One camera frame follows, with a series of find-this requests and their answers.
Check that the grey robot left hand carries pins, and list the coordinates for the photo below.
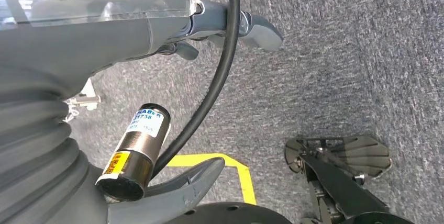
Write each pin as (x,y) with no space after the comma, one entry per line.
(86,42)

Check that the labelled metal cylinder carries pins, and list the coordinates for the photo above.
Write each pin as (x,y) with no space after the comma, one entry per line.
(138,146)

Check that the ribbed grey left arm sleeve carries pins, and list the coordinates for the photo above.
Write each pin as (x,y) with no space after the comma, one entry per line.
(34,163)

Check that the yellow floor tape square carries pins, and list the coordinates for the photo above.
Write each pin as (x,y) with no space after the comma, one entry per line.
(242,177)

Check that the black rounded robot shell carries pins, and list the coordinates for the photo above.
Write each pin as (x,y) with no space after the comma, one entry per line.
(225,215)

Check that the black robot left foot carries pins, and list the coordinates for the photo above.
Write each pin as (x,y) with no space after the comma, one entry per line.
(333,180)

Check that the small white metal bracket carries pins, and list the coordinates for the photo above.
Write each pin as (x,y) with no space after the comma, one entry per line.
(88,92)

